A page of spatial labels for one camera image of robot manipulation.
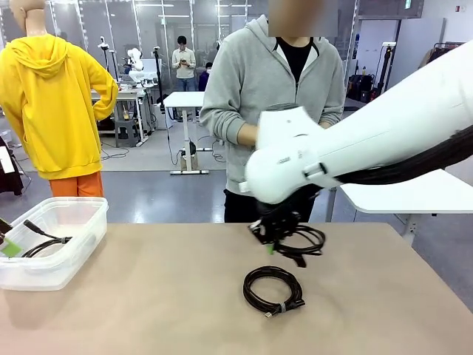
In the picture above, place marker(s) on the orange trousers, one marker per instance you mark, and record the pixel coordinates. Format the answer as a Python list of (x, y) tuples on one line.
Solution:
[(77, 186)]

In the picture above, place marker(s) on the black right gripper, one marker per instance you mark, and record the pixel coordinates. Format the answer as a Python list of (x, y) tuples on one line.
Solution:
[(284, 212)]

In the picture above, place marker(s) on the black t-shirt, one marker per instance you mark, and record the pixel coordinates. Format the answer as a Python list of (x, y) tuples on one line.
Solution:
[(295, 55)]

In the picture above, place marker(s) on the person's left hand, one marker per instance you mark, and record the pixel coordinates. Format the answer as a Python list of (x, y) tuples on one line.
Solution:
[(324, 124)]

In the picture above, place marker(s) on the standing man with phone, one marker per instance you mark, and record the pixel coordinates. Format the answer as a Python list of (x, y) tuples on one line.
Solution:
[(183, 63)]

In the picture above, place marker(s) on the black light stand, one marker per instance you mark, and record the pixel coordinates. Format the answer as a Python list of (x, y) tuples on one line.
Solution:
[(387, 66)]

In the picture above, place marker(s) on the black trousers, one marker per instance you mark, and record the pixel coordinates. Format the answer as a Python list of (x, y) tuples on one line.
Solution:
[(240, 207)]

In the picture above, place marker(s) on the clothes rack with garments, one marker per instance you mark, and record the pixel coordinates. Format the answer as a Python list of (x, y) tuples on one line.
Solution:
[(439, 48)]

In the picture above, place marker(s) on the grey step stool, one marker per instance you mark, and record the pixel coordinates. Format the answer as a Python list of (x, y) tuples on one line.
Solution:
[(126, 133)]

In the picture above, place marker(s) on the background workbench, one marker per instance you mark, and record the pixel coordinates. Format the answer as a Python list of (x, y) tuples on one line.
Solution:
[(129, 94)]

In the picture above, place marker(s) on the person's left forearm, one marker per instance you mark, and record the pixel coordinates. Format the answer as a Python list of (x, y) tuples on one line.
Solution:
[(334, 111)]

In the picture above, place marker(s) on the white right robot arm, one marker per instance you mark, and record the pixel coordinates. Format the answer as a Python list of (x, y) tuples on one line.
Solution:
[(369, 140)]

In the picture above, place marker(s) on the clear plastic storage container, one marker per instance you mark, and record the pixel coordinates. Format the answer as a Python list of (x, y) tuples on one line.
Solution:
[(66, 259)]

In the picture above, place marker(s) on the seated person with mask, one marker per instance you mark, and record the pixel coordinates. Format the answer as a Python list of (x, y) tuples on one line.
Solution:
[(205, 77)]

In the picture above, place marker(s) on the person's right forearm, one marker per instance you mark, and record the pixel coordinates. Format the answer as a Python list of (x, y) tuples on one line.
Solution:
[(221, 124)]

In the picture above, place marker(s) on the black tripod stand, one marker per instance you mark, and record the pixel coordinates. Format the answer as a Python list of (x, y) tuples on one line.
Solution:
[(158, 74)]

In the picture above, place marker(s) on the grey zip hoodie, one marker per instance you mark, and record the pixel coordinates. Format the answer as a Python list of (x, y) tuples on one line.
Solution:
[(244, 81)]

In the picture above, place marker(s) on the yellow hoodie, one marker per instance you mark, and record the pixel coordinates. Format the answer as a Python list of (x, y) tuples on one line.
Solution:
[(55, 111)]

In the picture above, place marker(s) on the white table with metal legs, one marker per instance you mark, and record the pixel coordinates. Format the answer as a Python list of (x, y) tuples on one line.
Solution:
[(406, 196)]

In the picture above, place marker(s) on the beige mannequin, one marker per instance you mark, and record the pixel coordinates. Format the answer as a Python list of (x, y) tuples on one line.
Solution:
[(29, 18)]

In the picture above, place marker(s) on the tripod with camera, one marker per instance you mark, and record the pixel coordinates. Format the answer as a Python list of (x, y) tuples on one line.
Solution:
[(104, 46)]

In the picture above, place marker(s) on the white standing desk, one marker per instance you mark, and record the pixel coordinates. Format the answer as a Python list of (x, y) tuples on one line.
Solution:
[(184, 99)]

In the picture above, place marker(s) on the person's right hand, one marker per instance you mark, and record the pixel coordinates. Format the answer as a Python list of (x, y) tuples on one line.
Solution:
[(247, 135)]

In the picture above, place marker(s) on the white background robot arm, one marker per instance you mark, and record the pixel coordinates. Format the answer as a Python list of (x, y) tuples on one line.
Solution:
[(136, 63)]

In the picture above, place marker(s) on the black bags row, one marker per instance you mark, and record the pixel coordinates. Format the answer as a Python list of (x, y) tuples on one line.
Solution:
[(360, 87)]

